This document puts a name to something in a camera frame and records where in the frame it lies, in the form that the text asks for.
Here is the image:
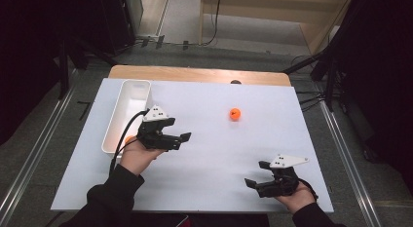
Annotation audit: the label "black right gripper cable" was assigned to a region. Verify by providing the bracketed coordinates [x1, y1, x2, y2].
[297, 177, 319, 203]

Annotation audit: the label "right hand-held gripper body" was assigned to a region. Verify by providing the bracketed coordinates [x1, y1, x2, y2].
[256, 154, 310, 199]

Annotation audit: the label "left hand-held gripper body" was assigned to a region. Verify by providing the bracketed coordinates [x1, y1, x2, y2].
[135, 104, 183, 153]

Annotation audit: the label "metal floor rail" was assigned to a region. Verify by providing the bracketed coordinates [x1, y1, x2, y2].
[319, 99, 383, 227]
[0, 69, 81, 220]

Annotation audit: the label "black metal stand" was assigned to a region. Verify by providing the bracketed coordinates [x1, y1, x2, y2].
[282, 50, 340, 113]
[57, 38, 71, 100]

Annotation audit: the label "light wooden shelf unit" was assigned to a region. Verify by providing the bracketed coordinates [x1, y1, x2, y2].
[198, 0, 356, 56]

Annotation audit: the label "hanging black cable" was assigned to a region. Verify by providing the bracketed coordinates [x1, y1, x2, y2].
[199, 0, 223, 47]

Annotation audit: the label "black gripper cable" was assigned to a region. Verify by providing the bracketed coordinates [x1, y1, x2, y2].
[297, 177, 319, 203]
[109, 109, 150, 174]

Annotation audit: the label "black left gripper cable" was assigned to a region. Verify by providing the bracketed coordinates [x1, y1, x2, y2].
[109, 109, 150, 174]

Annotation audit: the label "black cabinet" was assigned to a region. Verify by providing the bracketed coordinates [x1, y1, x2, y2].
[98, 0, 136, 57]

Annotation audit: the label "person's left hand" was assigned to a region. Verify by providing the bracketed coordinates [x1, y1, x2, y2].
[119, 138, 167, 176]

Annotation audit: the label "white plastic bin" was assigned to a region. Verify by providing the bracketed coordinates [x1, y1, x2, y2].
[101, 79, 154, 156]

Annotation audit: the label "wooden table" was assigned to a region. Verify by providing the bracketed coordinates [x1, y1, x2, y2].
[107, 64, 292, 88]

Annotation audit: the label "person's right hand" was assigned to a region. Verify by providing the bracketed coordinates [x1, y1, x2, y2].
[274, 181, 318, 215]

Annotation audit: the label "dark curtain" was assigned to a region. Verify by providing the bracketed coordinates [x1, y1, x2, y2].
[0, 0, 106, 147]
[330, 0, 413, 197]

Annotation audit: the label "black floor cables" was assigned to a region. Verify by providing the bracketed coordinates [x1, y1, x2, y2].
[290, 54, 327, 113]

